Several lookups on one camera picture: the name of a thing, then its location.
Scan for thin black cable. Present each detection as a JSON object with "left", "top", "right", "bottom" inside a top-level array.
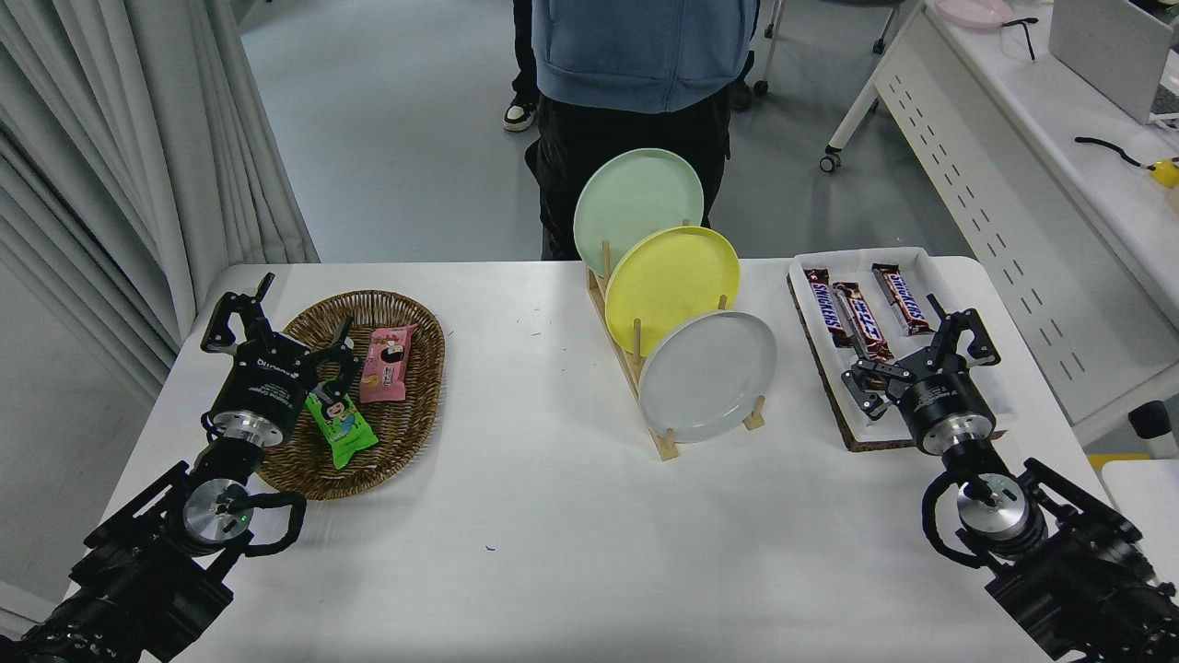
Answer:
[{"left": 1001, "top": 17, "right": 1039, "bottom": 62}]

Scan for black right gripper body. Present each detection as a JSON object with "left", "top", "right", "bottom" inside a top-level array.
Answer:
[{"left": 890, "top": 364, "right": 991, "bottom": 436}]

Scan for pale grey curtain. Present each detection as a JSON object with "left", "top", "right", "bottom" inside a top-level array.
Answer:
[{"left": 0, "top": 0, "right": 321, "bottom": 411}]

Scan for white rectangular tray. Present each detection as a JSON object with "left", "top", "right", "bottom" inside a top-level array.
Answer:
[{"left": 788, "top": 246, "right": 1017, "bottom": 443}]

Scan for small white table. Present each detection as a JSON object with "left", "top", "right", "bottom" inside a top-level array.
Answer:
[{"left": 1101, "top": 459, "right": 1179, "bottom": 564}]

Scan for brown wicker basket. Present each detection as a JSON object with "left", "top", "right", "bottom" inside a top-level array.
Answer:
[{"left": 256, "top": 290, "right": 447, "bottom": 502}]

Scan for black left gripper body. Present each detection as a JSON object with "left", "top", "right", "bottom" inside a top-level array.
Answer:
[{"left": 210, "top": 337, "right": 319, "bottom": 434}]

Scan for pink plate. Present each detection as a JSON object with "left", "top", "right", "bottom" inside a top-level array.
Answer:
[{"left": 935, "top": 0, "right": 1014, "bottom": 30}]

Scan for wooden plate rack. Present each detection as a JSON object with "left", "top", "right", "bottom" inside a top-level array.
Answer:
[{"left": 587, "top": 219, "right": 767, "bottom": 462}]

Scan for person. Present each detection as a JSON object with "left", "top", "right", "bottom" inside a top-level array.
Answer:
[
  {"left": 502, "top": 0, "right": 541, "bottom": 133},
  {"left": 730, "top": 51, "right": 758, "bottom": 113},
  {"left": 525, "top": 0, "right": 762, "bottom": 262}
]

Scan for pink snack pack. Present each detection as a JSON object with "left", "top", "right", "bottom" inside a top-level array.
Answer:
[{"left": 358, "top": 324, "right": 418, "bottom": 404}]

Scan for yellow plate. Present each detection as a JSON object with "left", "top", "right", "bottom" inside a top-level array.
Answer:
[{"left": 604, "top": 226, "right": 741, "bottom": 358}]

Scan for brown Snickers bar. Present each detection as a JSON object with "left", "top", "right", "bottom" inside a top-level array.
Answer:
[
  {"left": 871, "top": 263, "right": 936, "bottom": 337},
  {"left": 832, "top": 282, "right": 894, "bottom": 364},
  {"left": 804, "top": 268, "right": 854, "bottom": 349}
]

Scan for white box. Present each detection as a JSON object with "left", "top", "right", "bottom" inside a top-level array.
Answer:
[{"left": 1048, "top": 0, "right": 1179, "bottom": 125}]

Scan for green snack pack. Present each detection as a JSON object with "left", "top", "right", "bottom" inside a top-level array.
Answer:
[{"left": 305, "top": 382, "right": 379, "bottom": 471}]

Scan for grey plate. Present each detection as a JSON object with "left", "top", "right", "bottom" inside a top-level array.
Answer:
[{"left": 637, "top": 310, "right": 777, "bottom": 445}]

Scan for white desk with perforated panel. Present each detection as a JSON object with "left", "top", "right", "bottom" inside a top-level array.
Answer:
[{"left": 820, "top": 0, "right": 1179, "bottom": 448}]

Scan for pale green plate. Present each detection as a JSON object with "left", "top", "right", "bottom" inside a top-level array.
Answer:
[{"left": 573, "top": 147, "right": 706, "bottom": 279}]

